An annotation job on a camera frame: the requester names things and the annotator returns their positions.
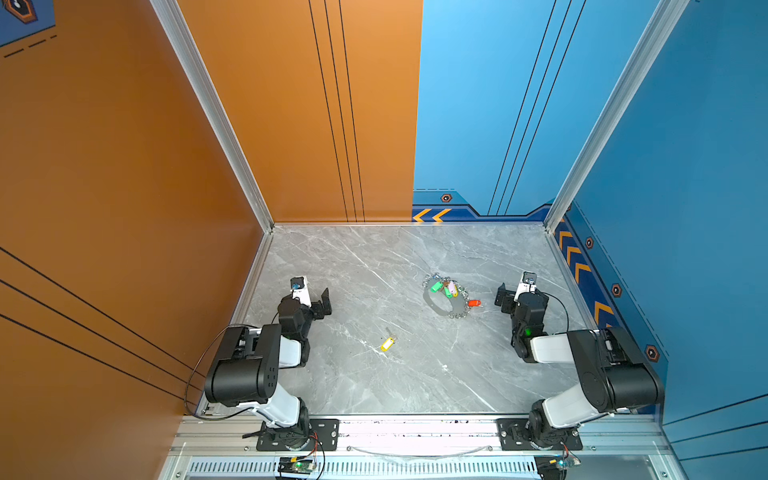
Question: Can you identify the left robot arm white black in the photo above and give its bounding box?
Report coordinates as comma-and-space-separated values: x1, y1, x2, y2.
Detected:
204, 288, 332, 450

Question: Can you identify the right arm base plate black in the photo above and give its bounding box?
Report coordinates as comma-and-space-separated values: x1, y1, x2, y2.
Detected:
495, 417, 583, 451

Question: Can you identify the right green circuit board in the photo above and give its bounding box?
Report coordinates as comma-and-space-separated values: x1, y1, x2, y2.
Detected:
535, 456, 582, 480

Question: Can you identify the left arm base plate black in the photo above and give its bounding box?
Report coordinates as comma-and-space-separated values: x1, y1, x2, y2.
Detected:
256, 418, 340, 453

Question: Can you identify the aluminium corner post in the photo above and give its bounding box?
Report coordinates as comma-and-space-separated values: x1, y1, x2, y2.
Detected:
149, 0, 274, 234
543, 0, 690, 234

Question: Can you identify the large metal band keyring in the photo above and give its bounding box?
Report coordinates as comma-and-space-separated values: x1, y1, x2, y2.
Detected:
422, 273, 470, 319

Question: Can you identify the right aluminium corner post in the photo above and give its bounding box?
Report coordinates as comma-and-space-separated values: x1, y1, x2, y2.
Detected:
543, 0, 690, 234

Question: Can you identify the left green circuit board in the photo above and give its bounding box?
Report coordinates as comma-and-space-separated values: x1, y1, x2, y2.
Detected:
277, 457, 317, 478

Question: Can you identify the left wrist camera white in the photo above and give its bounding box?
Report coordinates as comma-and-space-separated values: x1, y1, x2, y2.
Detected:
290, 276, 311, 307

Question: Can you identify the green circuit board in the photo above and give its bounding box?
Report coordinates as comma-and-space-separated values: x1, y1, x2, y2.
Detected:
535, 456, 582, 480
277, 457, 317, 478

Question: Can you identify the aluminium front rail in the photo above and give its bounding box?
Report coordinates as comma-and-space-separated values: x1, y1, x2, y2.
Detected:
169, 414, 672, 459

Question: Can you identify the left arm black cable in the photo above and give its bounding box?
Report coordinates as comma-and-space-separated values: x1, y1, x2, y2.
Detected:
183, 323, 259, 421

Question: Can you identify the left aluminium corner post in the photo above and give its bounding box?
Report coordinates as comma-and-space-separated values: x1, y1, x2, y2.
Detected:
149, 0, 274, 234

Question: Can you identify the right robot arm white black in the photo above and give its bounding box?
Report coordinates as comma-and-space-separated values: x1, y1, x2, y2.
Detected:
494, 283, 664, 450

